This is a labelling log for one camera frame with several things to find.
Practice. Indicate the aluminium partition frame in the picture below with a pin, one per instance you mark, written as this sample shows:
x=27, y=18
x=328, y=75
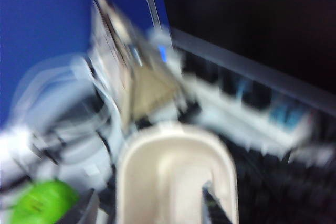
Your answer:
x=151, y=1

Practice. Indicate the black keyboard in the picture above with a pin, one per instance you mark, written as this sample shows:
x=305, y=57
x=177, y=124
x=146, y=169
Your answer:
x=275, y=187

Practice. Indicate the black computer monitor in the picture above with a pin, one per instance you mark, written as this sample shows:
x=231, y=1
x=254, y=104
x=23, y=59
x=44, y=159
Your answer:
x=249, y=11

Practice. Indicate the green apple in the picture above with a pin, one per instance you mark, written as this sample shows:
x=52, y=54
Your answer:
x=44, y=203

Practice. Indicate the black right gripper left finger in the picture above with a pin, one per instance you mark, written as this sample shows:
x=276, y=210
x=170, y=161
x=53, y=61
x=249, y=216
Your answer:
x=89, y=208

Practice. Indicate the white rack with dark slots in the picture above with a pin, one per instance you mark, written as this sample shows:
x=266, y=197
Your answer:
x=236, y=119

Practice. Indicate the beige canvas desk calendar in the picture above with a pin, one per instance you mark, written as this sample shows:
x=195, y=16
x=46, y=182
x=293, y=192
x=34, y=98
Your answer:
x=149, y=87

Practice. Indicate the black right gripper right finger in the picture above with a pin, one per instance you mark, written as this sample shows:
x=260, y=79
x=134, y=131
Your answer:
x=214, y=208

